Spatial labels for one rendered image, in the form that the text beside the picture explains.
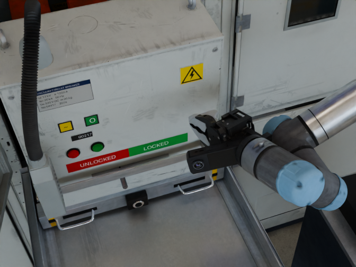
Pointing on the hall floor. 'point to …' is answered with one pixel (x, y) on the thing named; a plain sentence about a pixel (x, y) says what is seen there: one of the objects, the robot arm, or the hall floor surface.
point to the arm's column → (318, 243)
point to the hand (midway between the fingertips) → (189, 122)
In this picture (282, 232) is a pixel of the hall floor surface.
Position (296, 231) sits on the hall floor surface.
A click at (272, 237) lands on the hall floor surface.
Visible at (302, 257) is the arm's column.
